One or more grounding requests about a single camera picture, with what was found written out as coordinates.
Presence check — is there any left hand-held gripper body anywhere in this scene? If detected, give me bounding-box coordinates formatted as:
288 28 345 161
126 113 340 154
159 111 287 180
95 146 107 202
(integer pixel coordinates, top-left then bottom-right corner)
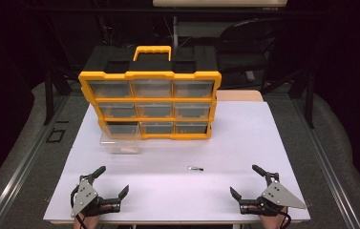
70 177 122 219

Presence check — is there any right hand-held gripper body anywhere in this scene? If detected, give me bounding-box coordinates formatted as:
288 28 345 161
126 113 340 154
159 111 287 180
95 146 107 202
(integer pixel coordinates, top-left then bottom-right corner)
239 179 307 218

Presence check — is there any clear plastic drawer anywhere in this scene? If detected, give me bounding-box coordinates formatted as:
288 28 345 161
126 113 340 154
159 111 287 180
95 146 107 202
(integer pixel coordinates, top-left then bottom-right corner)
99 122 143 156

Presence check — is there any person's left hand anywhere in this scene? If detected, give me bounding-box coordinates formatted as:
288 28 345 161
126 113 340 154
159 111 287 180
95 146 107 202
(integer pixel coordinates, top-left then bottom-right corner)
73 204 115 229

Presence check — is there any person's right hand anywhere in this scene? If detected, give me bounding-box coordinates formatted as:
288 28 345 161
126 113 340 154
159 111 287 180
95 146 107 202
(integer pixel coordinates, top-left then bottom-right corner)
247 204 289 229

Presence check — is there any light wooden table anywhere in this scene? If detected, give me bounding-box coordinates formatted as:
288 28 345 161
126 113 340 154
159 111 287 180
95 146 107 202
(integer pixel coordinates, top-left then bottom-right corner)
215 90 265 103

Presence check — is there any black metal stand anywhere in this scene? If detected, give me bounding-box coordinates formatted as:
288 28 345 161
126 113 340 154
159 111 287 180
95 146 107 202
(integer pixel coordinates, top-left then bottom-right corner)
259 60 316 130
42 60 75 126

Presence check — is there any yellow black drawer organizer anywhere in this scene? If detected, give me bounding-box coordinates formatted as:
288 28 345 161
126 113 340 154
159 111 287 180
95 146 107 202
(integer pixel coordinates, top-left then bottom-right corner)
77 45 222 141

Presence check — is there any black folding chair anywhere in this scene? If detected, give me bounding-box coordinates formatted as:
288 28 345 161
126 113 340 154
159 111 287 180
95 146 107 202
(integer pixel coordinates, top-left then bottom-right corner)
216 17 298 94

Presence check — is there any aluminium rail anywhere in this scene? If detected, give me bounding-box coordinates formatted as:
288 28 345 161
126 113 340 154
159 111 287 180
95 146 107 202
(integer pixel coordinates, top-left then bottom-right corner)
0 94 71 229
290 94 360 229

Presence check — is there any grey metal post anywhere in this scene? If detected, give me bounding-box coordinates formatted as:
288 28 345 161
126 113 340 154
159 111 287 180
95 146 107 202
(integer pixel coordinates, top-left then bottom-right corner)
172 15 180 50

